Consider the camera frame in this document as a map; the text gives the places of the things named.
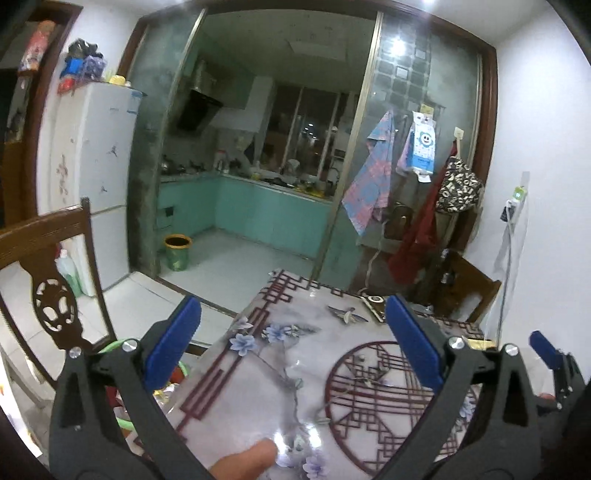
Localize brown handbag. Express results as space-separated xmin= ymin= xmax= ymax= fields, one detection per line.
xmin=385 ymin=205 xmax=414 ymax=243

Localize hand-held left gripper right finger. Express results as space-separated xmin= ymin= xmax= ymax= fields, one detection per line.
xmin=386 ymin=294 xmax=542 ymax=480

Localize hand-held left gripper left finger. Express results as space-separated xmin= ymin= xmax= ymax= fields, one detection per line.
xmin=47 ymin=295 xmax=212 ymax=480

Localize plain wooden chair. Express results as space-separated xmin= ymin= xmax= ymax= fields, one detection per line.
xmin=418 ymin=249 xmax=502 ymax=325

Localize carved wooden chair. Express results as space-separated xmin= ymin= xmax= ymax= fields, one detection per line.
xmin=0 ymin=198 xmax=119 ymax=385

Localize wall poster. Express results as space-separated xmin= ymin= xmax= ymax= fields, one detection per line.
xmin=18 ymin=21 xmax=57 ymax=75

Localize black white patterned bag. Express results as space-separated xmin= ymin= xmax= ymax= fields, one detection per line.
xmin=436 ymin=157 xmax=484 ymax=214

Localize red basin with green rim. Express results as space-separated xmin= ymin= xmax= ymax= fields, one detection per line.
xmin=99 ymin=339 xmax=191 ymax=435

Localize pile of clutter on refrigerator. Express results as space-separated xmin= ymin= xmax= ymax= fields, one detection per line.
xmin=58 ymin=39 xmax=105 ymax=96

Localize teal kitchen cabinets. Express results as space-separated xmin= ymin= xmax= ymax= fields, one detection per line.
xmin=157 ymin=175 xmax=336 ymax=260

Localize white charging cable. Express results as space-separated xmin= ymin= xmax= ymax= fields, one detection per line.
xmin=494 ymin=222 xmax=516 ymax=343

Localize blue white hanging bag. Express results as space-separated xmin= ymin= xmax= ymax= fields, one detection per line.
xmin=396 ymin=111 xmax=437 ymax=184

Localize plaid pink blue towel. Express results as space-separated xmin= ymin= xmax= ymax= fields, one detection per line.
xmin=342 ymin=111 xmax=396 ymax=236

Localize green dish soap bottle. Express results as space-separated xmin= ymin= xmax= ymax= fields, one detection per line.
xmin=55 ymin=249 xmax=84 ymax=299

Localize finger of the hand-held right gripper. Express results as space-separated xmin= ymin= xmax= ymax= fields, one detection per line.
xmin=529 ymin=331 xmax=583 ymax=402

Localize red hanging garment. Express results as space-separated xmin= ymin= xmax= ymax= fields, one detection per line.
xmin=388 ymin=148 xmax=456 ymax=285

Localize thin white cable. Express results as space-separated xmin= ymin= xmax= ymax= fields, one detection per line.
xmin=366 ymin=240 xmax=384 ymax=292

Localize wall outlet with charger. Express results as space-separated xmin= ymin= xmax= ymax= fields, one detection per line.
xmin=501 ymin=185 xmax=527 ymax=223

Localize brown tissue box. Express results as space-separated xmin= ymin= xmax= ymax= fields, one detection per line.
xmin=360 ymin=293 xmax=394 ymax=323

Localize white refrigerator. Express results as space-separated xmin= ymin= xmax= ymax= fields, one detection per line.
xmin=39 ymin=83 xmax=142 ymax=297

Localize kitchen window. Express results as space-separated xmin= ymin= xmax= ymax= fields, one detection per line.
xmin=263 ymin=85 xmax=357 ymax=186

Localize green yellow waste bin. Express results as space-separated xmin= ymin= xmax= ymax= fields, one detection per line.
xmin=164 ymin=234 xmax=193 ymax=272

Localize black range hood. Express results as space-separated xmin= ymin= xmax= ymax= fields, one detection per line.
xmin=178 ymin=90 xmax=223 ymax=133

